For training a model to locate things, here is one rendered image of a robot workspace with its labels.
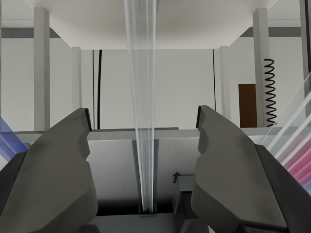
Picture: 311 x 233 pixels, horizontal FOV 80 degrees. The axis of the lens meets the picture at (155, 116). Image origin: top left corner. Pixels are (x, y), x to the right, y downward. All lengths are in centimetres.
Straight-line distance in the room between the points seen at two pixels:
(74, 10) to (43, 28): 10
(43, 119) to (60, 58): 155
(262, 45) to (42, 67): 64
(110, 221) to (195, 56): 185
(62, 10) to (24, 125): 162
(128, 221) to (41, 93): 44
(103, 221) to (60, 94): 180
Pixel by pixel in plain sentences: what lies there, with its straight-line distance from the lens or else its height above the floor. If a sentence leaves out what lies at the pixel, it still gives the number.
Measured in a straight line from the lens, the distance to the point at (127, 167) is 20.
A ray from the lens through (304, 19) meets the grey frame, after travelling 61.
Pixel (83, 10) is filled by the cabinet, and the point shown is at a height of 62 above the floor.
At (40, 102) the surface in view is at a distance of 61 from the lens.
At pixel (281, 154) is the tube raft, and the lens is 21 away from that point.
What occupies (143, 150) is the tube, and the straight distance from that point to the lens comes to 16.
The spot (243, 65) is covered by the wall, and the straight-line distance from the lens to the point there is 217.
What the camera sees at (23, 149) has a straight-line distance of 20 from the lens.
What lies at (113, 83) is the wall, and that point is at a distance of 191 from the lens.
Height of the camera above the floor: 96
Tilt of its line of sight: 2 degrees down
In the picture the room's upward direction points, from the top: 179 degrees clockwise
